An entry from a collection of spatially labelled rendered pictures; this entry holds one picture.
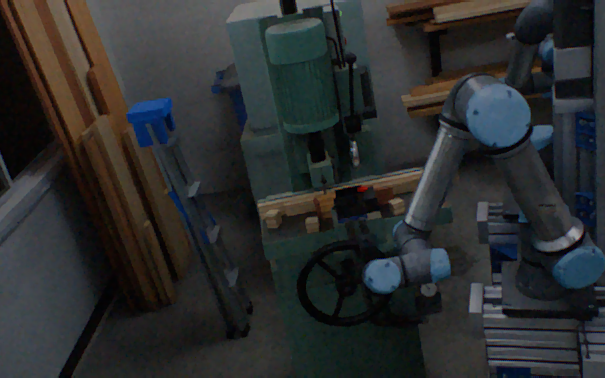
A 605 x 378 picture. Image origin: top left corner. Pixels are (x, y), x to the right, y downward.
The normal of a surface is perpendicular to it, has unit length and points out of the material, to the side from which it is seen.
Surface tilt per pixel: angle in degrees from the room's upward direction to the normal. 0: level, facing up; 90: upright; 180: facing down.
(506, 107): 83
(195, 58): 90
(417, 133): 90
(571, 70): 90
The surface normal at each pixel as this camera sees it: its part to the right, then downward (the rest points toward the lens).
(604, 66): -0.25, 0.45
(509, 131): 0.03, 0.30
